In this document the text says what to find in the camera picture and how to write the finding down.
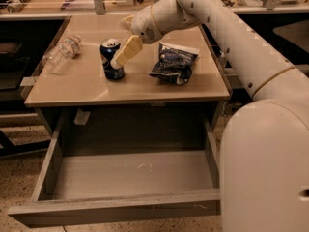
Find open grey top drawer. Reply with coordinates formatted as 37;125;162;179
8;107;220;227

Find blue pepsi can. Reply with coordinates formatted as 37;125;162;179
99;39;125;80

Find blue chip bag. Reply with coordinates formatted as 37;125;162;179
149;43;200;85

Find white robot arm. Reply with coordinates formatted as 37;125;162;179
114;0;309;232

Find black coiled spring object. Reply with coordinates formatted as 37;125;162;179
7;0;31;13

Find grey cabinet with beige top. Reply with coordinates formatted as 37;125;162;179
24;14;231;109

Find clear plastic water bottle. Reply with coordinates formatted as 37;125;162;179
43;35;81;74

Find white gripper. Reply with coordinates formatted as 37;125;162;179
110;8;163;69

